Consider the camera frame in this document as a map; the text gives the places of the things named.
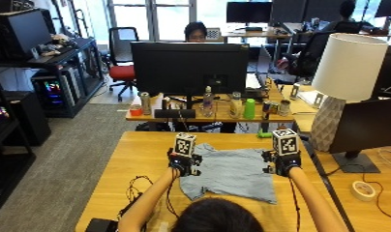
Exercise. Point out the person's left hand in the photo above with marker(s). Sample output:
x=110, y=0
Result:
x=180, y=162

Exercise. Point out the person's right hand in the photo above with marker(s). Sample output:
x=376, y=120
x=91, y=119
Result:
x=284, y=162

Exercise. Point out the light blue t-shirt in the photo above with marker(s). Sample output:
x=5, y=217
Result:
x=231, y=174

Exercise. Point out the left white marker cube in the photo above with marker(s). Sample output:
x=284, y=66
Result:
x=184, y=144

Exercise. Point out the white marker cube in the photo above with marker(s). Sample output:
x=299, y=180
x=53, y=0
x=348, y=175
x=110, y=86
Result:
x=284, y=141
x=184, y=144

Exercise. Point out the right white marker cube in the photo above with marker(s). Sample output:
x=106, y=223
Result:
x=284, y=141

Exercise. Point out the green clamp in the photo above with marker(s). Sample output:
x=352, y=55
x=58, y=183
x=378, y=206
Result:
x=263, y=133

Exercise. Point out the black soundbar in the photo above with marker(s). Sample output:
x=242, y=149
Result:
x=174, y=113

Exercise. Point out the green plastic cup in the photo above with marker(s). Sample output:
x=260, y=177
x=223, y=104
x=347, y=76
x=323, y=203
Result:
x=248, y=109

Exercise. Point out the grey glass jar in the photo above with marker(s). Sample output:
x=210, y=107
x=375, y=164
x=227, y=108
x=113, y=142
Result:
x=283, y=108

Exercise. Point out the wooden desk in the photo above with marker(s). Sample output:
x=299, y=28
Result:
x=212, y=111

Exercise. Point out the clear glass jar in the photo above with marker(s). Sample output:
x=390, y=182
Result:
x=235, y=105

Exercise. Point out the clear water bottle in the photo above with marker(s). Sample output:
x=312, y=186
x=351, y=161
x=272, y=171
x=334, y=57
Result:
x=207, y=103

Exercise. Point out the orange small cup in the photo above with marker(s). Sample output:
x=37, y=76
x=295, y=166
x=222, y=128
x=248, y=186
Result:
x=135, y=110

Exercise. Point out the white tape roll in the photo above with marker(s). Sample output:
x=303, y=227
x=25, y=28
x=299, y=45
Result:
x=362, y=190

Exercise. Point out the dark angled monitor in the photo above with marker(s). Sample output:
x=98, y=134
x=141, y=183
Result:
x=368, y=127

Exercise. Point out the black box device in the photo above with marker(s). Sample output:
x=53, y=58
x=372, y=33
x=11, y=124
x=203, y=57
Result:
x=101, y=225

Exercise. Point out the black computer monitor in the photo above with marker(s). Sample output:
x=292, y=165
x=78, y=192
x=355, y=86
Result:
x=186, y=69

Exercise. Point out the white table lamp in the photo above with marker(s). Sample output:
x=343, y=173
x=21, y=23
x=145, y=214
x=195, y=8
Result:
x=343, y=83

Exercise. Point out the black office chair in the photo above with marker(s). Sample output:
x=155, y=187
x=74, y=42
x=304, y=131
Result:
x=308, y=54

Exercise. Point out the red seat office chair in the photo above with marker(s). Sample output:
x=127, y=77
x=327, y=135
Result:
x=122, y=64

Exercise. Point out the computer tower with lights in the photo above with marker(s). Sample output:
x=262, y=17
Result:
x=53, y=92

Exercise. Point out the black shelf rack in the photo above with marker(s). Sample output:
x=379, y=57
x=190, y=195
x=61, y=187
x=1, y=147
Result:
x=53, y=74

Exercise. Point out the black background monitor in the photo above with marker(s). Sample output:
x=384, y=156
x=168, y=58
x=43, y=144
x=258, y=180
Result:
x=248, y=12

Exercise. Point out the black large monitor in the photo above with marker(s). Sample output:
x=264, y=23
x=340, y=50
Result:
x=18, y=32

